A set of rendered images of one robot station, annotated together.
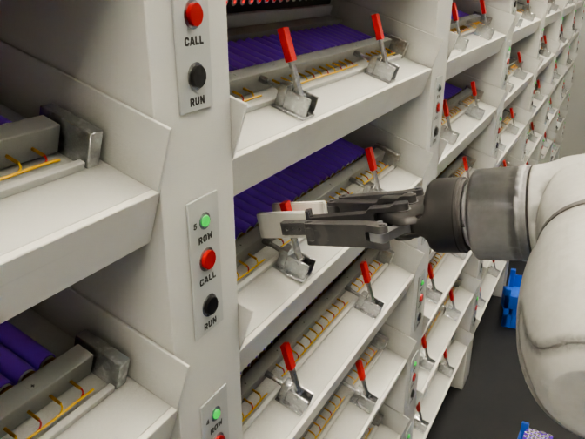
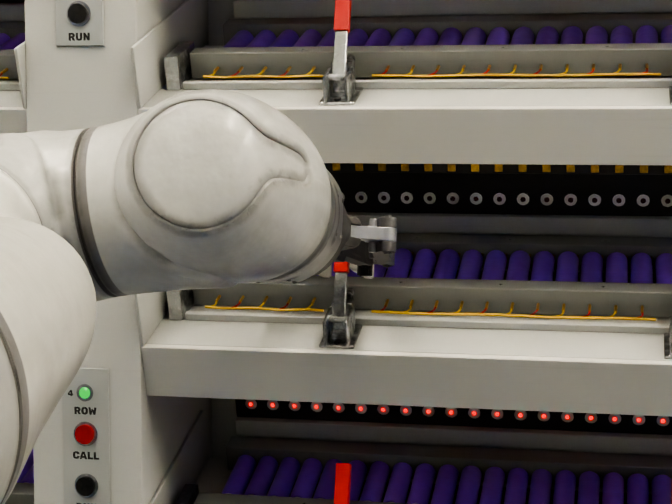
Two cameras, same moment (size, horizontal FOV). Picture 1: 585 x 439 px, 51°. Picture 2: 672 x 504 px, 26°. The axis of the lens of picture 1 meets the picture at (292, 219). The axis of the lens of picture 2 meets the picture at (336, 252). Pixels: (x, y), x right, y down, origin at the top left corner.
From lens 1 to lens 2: 1.16 m
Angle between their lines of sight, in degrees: 73
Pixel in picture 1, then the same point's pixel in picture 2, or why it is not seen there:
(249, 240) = (322, 281)
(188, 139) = (67, 71)
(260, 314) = (217, 341)
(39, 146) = (13, 69)
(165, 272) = not seen: hidden behind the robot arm
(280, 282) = (301, 336)
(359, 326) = not seen: outside the picture
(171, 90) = (48, 22)
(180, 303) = not seen: hidden behind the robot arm
